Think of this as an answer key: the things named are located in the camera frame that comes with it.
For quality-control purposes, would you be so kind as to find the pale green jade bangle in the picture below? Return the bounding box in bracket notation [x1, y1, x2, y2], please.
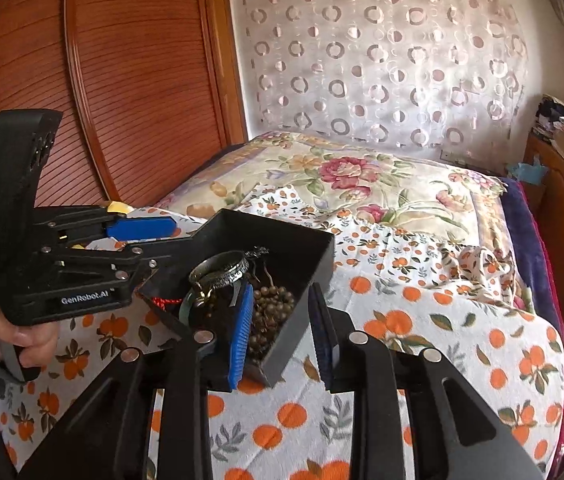
[178, 288, 197, 327]

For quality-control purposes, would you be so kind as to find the black jewelry box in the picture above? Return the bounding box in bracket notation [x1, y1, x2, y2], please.
[137, 210, 335, 387]

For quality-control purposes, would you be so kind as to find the engraved silver bangle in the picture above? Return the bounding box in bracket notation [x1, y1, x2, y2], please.
[189, 250, 249, 307]

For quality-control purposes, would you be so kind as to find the left hand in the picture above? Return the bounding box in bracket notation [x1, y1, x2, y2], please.
[0, 309, 59, 367]

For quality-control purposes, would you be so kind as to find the yellow plush toy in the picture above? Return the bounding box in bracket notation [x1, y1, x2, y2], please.
[106, 200, 134, 214]

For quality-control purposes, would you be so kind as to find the orange print bed sheet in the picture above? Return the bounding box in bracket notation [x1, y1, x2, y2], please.
[0, 184, 564, 480]

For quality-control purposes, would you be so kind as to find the floral quilt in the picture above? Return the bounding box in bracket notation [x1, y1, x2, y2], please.
[157, 131, 513, 254]

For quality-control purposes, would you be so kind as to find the purple blanket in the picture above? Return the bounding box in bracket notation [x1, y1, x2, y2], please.
[500, 176, 564, 480]

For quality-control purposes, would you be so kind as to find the blue cloth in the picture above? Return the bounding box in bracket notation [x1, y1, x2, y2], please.
[506, 155, 549, 185]

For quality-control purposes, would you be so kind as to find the circle pattern sheer curtain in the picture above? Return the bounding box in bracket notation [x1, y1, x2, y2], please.
[232, 0, 527, 169]

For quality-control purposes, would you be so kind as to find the dark wooden bead bracelet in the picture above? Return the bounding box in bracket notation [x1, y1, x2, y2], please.
[248, 284, 297, 361]

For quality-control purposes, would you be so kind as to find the red cord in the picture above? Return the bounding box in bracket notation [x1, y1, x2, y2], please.
[149, 294, 183, 312]

